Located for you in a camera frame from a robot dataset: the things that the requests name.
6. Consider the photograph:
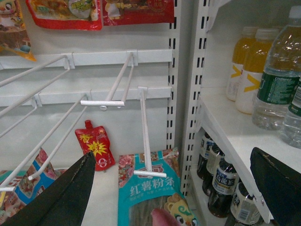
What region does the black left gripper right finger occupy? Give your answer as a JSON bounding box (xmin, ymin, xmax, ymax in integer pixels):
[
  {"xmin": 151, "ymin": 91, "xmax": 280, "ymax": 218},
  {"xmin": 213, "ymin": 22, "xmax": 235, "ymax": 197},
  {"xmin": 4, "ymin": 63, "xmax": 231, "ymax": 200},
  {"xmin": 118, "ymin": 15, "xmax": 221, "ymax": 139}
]
[{"xmin": 250, "ymin": 147, "xmax": 301, "ymax": 226}]

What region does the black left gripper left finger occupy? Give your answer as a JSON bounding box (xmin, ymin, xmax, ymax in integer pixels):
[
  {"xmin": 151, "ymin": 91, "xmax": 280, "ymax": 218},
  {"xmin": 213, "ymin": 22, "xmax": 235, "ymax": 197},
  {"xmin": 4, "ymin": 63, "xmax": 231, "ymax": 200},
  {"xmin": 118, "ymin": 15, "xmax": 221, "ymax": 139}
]
[{"xmin": 3, "ymin": 152, "xmax": 96, "ymax": 226}]

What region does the clear water bottle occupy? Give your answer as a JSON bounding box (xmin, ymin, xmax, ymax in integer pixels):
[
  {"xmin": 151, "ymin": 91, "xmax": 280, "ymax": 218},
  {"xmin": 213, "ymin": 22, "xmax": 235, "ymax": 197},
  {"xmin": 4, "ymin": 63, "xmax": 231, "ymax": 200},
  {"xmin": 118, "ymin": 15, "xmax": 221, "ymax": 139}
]
[{"xmin": 252, "ymin": 5, "xmax": 301, "ymax": 130}]

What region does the white metal shelf board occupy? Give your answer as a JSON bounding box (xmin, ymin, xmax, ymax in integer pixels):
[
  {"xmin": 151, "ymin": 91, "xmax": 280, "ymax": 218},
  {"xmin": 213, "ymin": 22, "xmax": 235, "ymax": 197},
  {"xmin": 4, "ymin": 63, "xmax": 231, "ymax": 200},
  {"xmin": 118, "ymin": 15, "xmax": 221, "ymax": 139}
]
[{"xmin": 195, "ymin": 87, "xmax": 301, "ymax": 223}]

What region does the right water bottle green label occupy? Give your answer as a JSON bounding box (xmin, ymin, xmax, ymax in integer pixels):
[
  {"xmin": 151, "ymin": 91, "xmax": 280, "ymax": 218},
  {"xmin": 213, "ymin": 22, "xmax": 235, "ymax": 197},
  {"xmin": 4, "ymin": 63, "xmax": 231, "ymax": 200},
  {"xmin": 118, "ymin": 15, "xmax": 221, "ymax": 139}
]
[{"xmin": 279, "ymin": 77, "xmax": 301, "ymax": 149}]

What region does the white slotted shelf upright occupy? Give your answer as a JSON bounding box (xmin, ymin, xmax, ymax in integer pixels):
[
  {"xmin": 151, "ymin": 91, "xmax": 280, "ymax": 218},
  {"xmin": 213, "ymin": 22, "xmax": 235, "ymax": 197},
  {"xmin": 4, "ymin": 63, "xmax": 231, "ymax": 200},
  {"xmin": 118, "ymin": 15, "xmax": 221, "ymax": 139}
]
[{"xmin": 181, "ymin": 0, "xmax": 210, "ymax": 196}]

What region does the floral noodle bag left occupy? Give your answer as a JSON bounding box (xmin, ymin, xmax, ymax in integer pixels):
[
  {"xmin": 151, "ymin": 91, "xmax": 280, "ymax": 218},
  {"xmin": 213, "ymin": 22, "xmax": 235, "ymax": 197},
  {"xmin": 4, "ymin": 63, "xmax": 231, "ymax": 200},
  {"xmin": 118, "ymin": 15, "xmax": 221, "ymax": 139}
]
[{"xmin": 0, "ymin": 149, "xmax": 66, "ymax": 224}]

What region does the dark tea bottle front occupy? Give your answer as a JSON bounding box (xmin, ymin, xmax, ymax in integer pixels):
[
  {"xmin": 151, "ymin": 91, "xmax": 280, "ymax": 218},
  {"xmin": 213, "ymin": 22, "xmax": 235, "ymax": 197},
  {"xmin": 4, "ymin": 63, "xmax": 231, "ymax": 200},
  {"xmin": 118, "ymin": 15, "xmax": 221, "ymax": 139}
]
[{"xmin": 207, "ymin": 156, "xmax": 239, "ymax": 218}]

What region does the dark tea bottle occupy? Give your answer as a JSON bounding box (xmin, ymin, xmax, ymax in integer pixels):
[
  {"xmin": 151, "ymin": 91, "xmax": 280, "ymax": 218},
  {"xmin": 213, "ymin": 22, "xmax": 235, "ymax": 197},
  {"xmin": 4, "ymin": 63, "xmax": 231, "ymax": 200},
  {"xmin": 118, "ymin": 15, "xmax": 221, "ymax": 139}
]
[
  {"xmin": 207, "ymin": 156, "xmax": 239, "ymax": 218},
  {"xmin": 197, "ymin": 132, "xmax": 215, "ymax": 179}
]

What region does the red sauce pouch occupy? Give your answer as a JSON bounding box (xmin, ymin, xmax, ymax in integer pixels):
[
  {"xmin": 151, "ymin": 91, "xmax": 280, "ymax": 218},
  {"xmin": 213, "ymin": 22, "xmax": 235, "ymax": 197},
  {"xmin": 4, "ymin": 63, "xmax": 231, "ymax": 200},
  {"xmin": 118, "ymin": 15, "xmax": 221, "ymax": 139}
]
[{"xmin": 75, "ymin": 120, "xmax": 115, "ymax": 171}]

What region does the teal sweet potato noodle bag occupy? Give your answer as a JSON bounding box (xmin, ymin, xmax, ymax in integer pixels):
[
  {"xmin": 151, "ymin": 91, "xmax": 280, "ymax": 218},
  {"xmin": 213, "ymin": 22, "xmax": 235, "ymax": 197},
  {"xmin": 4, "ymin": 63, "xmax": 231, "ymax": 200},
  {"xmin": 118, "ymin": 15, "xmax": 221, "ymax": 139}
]
[{"xmin": 117, "ymin": 148, "xmax": 200, "ymax": 226}]

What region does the dark tea bottle back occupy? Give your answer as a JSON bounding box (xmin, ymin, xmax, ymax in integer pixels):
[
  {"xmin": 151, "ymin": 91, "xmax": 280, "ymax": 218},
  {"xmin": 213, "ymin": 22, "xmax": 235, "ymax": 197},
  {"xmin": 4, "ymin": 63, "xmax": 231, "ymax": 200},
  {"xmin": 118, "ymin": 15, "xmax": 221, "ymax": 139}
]
[{"xmin": 197, "ymin": 132, "xmax": 215, "ymax": 179}]

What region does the white display hook lower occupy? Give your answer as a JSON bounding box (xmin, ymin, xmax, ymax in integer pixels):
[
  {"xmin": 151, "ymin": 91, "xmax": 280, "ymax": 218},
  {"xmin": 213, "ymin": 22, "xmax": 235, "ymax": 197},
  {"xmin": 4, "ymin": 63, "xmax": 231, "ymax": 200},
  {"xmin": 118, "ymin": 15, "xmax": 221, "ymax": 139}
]
[{"xmin": 134, "ymin": 87, "xmax": 167, "ymax": 178}]

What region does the white display hook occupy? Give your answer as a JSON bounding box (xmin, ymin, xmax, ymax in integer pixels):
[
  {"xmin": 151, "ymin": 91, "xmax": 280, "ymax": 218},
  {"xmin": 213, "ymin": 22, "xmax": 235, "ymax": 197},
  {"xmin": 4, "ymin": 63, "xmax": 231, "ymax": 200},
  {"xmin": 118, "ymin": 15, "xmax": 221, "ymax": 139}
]
[
  {"xmin": 80, "ymin": 52, "xmax": 135, "ymax": 111},
  {"xmin": 134, "ymin": 87, "xmax": 167, "ymax": 178}
]

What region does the orange vitamin drink bottle front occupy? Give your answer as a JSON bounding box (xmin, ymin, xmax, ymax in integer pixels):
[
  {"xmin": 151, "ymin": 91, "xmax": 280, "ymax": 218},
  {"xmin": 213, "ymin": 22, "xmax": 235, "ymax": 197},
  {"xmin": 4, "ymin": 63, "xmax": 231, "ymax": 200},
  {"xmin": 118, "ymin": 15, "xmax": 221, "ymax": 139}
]
[{"xmin": 235, "ymin": 28, "xmax": 279, "ymax": 114}]

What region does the orange vitamin drink bottle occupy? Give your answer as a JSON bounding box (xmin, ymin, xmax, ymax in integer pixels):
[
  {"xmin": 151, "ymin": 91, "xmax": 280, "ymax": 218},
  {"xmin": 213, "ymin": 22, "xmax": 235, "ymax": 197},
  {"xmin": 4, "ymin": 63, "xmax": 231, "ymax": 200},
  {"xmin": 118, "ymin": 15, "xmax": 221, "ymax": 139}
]
[
  {"xmin": 235, "ymin": 28, "xmax": 279, "ymax": 114},
  {"xmin": 226, "ymin": 26, "xmax": 258, "ymax": 101}
]

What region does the orange vitamin drink bottle back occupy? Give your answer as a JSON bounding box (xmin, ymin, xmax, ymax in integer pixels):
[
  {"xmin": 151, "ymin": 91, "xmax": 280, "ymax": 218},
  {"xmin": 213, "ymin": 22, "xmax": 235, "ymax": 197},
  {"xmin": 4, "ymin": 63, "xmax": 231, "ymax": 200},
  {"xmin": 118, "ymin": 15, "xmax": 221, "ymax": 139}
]
[{"xmin": 226, "ymin": 26, "xmax": 258, "ymax": 101}]

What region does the white display hook centre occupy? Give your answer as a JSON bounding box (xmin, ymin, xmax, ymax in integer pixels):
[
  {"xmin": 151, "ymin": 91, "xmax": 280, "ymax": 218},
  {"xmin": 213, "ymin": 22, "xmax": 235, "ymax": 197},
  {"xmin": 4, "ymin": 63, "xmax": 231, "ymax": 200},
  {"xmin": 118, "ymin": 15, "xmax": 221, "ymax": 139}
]
[{"xmin": 80, "ymin": 52, "xmax": 135, "ymax": 111}]

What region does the cartoon snack bag left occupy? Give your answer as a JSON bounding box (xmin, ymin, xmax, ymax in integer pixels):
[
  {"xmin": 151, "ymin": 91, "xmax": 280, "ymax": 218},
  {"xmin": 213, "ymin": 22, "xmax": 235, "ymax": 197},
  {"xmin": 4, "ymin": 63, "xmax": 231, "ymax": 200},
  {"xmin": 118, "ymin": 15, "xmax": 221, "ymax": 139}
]
[{"xmin": 0, "ymin": 0, "xmax": 36, "ymax": 61}]

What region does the red snack bag top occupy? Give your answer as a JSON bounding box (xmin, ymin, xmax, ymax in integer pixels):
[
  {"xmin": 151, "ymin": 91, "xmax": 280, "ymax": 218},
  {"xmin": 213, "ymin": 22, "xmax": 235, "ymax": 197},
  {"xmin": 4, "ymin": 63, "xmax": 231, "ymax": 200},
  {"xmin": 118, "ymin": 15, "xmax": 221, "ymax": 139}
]
[{"xmin": 26, "ymin": 0, "xmax": 103, "ymax": 31}]

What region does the red snack bag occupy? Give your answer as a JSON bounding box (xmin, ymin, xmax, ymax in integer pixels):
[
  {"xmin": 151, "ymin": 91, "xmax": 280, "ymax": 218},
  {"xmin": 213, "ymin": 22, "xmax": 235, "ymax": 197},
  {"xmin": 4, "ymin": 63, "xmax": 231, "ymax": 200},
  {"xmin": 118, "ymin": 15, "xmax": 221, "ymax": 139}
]
[
  {"xmin": 102, "ymin": 0, "xmax": 174, "ymax": 26},
  {"xmin": 26, "ymin": 0, "xmax": 103, "ymax": 31}
]

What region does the red snack bag right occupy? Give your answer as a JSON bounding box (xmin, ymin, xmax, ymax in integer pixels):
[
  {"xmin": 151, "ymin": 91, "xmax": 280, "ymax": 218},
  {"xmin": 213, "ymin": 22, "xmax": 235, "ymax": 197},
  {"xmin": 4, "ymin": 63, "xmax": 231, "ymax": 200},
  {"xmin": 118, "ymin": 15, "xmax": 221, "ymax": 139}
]
[{"xmin": 102, "ymin": 0, "xmax": 174, "ymax": 26}]

